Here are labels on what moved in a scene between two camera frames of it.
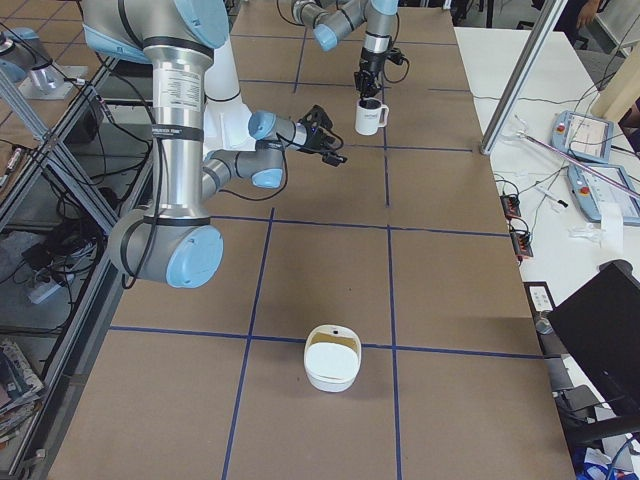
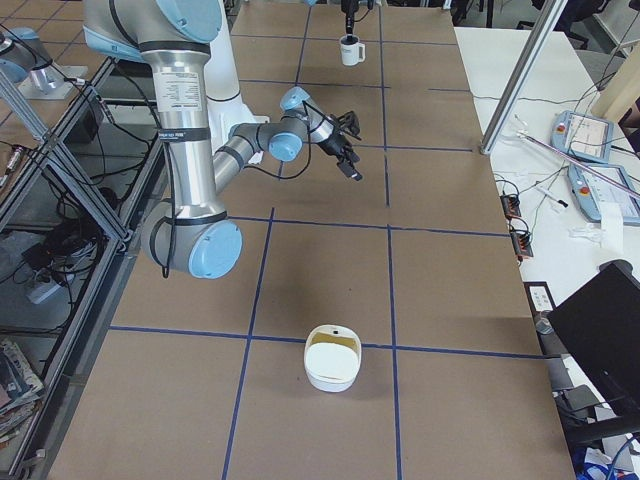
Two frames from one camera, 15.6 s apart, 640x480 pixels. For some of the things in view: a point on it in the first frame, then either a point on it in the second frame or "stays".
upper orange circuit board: [511, 206] stays
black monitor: [601, 319] stays
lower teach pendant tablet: [593, 191] stays
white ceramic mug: [371, 114] → [353, 51]
